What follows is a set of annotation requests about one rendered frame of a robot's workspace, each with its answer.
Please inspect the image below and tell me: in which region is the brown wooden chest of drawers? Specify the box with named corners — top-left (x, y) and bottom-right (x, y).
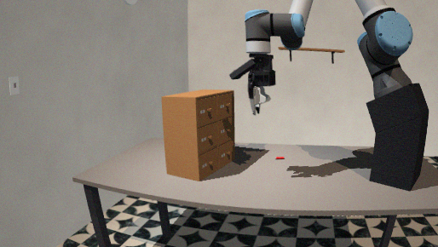
top-left (162, 90), bottom-right (235, 181)

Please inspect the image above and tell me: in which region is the brown wooden drawer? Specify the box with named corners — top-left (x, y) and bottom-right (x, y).
top-left (219, 139), bottom-right (234, 168)
top-left (199, 148), bottom-right (218, 179)
top-left (218, 116), bottom-right (234, 144)
top-left (198, 122), bottom-right (218, 153)
top-left (197, 96), bottom-right (216, 126)
top-left (217, 93), bottom-right (233, 119)

